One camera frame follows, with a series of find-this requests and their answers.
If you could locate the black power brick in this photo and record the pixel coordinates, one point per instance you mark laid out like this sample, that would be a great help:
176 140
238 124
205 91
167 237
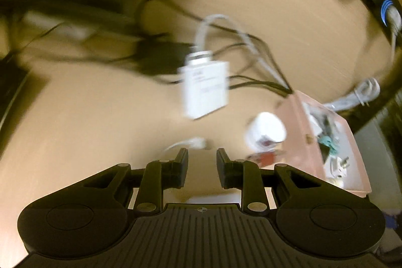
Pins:
160 57

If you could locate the white pronged plug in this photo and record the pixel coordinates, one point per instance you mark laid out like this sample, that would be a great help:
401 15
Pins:
337 167

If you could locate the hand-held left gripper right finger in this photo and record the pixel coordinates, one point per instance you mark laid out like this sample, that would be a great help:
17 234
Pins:
222 170

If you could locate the white round charger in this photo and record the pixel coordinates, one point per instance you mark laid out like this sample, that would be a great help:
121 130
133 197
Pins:
267 128

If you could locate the white cube power adapter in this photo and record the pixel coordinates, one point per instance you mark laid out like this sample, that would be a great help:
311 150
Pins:
205 86

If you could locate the green small item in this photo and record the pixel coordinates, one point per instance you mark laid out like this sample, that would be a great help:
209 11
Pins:
328 142

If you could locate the red capped small tube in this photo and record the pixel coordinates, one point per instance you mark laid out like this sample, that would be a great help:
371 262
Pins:
267 158

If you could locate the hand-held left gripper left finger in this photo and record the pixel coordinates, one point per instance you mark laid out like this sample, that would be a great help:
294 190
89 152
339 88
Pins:
183 167

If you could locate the pink cardboard box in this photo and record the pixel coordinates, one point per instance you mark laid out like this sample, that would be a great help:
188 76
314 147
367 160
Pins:
293 123

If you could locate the black flat device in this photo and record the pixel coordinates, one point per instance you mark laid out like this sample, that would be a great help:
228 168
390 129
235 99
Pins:
9 82

